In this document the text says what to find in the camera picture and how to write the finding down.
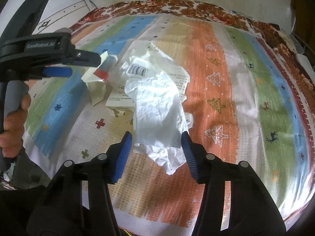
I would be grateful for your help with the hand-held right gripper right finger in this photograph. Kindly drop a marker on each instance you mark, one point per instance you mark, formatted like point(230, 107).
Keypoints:
point(190, 157)

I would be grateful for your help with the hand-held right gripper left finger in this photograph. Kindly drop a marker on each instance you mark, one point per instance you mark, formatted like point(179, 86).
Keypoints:
point(121, 157)

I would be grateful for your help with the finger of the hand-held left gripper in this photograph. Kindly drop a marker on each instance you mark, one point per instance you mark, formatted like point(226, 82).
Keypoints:
point(88, 59)
point(56, 72)

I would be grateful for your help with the cream wrapper with red label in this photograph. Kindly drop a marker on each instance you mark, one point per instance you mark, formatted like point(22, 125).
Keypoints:
point(97, 89)

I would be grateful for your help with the small medicine box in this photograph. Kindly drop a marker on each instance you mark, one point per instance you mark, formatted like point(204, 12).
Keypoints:
point(120, 100)

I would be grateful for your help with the white tissue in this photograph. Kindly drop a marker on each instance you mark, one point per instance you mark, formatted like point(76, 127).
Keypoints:
point(157, 108)

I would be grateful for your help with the white printed plastic bag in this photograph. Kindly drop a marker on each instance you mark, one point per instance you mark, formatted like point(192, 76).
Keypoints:
point(157, 59)

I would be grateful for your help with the person's left hand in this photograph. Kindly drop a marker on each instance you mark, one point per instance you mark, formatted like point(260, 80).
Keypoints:
point(14, 123)

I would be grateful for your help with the white wooden headboard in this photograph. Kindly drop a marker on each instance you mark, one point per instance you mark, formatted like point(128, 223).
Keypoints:
point(71, 12)

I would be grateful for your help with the striped colourful mat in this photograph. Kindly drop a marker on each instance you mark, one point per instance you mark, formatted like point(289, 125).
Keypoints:
point(246, 91)

